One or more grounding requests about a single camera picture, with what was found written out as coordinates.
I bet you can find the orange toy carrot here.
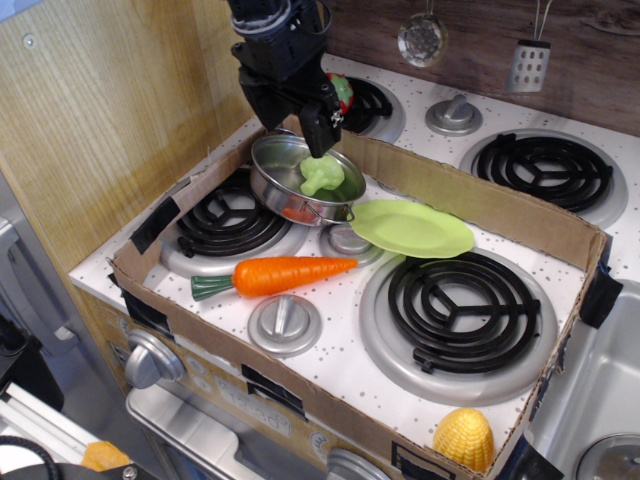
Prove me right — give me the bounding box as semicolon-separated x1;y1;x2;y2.
190;256;359;301

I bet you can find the silver lower front knob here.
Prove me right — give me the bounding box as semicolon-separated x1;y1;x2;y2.
327;448;388;480

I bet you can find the hanging metal grater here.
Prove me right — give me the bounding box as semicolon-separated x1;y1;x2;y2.
506;1;553;94

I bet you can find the front left black burner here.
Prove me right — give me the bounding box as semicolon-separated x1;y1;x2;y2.
161;167;309;279

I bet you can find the steel sink basin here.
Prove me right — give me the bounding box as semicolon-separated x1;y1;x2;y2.
522;281;639;479

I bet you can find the brown cardboard fence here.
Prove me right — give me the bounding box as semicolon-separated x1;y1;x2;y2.
112;131;619;479

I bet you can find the black cable loop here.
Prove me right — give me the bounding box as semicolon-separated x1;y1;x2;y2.
0;435;61;480

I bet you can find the silver back stove knob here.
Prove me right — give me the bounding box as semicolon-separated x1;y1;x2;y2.
425;94;484;136

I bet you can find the light green toy broccoli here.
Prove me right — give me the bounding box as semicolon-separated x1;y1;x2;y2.
299;155;345;196

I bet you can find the silver front stove knob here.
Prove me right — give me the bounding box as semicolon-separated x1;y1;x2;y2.
247;295;322;358

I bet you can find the back right black burner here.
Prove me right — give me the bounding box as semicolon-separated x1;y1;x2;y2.
460;128;628;228

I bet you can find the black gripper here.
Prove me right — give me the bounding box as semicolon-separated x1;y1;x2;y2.
231;14;344;158

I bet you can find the silver stove knob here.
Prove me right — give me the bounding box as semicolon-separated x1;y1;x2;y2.
425;94;484;136
319;224;383;267
247;295;322;358

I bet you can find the back left black burner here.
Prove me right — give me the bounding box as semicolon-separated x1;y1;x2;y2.
342;76;406;144

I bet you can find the orange object bottom left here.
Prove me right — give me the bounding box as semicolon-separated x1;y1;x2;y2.
80;441;131;472

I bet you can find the hanging metal strainer spoon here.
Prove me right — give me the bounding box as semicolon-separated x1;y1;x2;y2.
397;1;449;68

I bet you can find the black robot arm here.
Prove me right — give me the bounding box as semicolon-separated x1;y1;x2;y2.
229;0;343;158

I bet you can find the silver middle stove knob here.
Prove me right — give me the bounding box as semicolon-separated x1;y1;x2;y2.
319;224;383;267

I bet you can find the front right black burner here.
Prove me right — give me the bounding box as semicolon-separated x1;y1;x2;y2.
359;251;559;407

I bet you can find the silver oven door handle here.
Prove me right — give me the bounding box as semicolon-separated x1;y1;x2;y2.
126;385;276;479

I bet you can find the silver oven dial knob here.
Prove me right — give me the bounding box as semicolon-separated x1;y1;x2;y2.
125;329;186;389

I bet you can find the light green plastic plate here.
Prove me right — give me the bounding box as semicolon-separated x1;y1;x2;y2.
351;200;475;258

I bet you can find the yellow toy corn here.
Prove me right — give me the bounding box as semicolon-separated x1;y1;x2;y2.
432;408;495;472

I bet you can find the small steel pan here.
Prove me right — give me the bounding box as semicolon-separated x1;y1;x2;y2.
250;134;366;226

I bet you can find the red toy strawberry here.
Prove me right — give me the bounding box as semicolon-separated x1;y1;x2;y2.
326;72;354;115

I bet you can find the black burner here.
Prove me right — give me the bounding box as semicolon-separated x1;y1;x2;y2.
460;128;628;228
161;167;309;279
342;76;406;144
359;251;559;407

